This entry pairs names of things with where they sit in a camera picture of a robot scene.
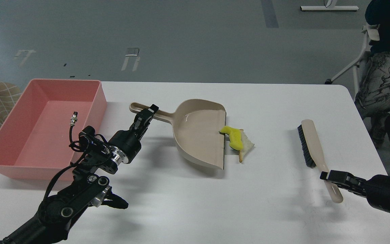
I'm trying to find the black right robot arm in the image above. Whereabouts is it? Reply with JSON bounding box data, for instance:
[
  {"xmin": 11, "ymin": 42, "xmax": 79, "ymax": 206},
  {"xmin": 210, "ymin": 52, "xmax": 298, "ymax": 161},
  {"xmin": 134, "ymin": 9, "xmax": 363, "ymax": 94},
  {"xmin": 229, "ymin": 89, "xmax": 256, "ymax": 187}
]
[{"xmin": 320, "ymin": 170, "xmax": 390, "ymax": 213}]

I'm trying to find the beige brush with black bristles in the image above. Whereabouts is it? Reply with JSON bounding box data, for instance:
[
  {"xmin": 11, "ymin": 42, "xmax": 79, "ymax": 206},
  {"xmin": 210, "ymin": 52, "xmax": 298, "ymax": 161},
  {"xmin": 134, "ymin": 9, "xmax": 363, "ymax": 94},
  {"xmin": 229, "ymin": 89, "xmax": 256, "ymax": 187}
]
[{"xmin": 297, "ymin": 119, "xmax": 344, "ymax": 203}]

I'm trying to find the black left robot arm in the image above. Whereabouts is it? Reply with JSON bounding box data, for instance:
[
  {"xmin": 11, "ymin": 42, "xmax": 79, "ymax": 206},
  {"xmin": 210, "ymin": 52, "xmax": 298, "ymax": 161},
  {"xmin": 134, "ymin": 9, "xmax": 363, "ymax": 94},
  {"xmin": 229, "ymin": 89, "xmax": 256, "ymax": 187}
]
[{"xmin": 0, "ymin": 105, "xmax": 158, "ymax": 244}]

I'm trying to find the yellow sponge piece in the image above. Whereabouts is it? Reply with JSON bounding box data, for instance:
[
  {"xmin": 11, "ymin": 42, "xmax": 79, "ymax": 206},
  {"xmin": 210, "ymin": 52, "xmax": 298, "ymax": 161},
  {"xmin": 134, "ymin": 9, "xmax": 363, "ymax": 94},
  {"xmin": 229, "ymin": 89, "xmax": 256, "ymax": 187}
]
[{"xmin": 219, "ymin": 126, "xmax": 244, "ymax": 151}]

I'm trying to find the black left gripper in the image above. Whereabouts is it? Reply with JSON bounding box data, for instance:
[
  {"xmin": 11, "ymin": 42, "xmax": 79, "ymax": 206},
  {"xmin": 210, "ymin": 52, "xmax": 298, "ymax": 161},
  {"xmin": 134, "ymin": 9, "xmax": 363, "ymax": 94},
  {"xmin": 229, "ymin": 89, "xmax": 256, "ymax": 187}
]
[{"xmin": 108, "ymin": 104, "xmax": 158, "ymax": 164}]

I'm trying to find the beige plastic dustpan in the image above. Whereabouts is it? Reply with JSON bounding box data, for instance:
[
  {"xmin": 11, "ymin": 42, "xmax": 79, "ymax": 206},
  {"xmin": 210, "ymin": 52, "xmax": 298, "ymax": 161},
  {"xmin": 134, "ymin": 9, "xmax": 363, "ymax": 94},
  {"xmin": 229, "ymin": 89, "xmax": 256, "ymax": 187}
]
[{"xmin": 129, "ymin": 99, "xmax": 228, "ymax": 170}]

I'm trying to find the white office chair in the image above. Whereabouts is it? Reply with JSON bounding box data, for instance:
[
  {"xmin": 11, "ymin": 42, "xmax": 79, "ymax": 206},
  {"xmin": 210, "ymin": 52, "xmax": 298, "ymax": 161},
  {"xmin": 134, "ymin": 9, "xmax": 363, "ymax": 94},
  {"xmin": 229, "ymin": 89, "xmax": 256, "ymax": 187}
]
[{"xmin": 324, "ymin": 24, "xmax": 380, "ymax": 98}]

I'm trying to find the person in teal sweater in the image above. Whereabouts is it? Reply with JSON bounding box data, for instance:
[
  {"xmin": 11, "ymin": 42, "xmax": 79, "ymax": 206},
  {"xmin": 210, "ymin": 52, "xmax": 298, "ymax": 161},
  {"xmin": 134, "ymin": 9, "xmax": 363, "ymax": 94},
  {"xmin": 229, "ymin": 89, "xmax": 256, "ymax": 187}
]
[{"xmin": 354, "ymin": 0, "xmax": 390, "ymax": 148}]

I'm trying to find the white bar on floor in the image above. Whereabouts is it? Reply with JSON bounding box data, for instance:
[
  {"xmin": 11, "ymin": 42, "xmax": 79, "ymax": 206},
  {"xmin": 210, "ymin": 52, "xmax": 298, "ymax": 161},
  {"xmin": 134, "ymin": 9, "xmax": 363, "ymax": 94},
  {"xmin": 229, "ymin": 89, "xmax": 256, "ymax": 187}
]
[{"xmin": 299, "ymin": 0, "xmax": 360, "ymax": 12}]

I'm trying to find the pink plastic bin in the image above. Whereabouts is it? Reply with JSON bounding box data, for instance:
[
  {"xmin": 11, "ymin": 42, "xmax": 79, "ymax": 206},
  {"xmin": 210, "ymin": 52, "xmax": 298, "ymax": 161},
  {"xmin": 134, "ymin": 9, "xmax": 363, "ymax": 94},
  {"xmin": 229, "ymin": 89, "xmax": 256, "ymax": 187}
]
[{"xmin": 0, "ymin": 79, "xmax": 107, "ymax": 180}]

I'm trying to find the white bread slice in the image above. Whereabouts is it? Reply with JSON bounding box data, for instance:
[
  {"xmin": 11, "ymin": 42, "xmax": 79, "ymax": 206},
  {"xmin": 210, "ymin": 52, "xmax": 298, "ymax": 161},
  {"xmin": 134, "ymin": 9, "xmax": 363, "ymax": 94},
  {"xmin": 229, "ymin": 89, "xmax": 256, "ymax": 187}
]
[{"xmin": 239, "ymin": 129, "xmax": 254, "ymax": 163}]

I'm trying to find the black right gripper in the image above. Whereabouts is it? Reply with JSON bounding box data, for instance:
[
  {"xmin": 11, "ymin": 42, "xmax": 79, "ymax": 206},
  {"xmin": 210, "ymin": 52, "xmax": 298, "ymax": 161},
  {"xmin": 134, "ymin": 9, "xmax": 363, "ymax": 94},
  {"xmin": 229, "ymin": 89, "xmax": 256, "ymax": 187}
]
[{"xmin": 319, "ymin": 170, "xmax": 390, "ymax": 213}]

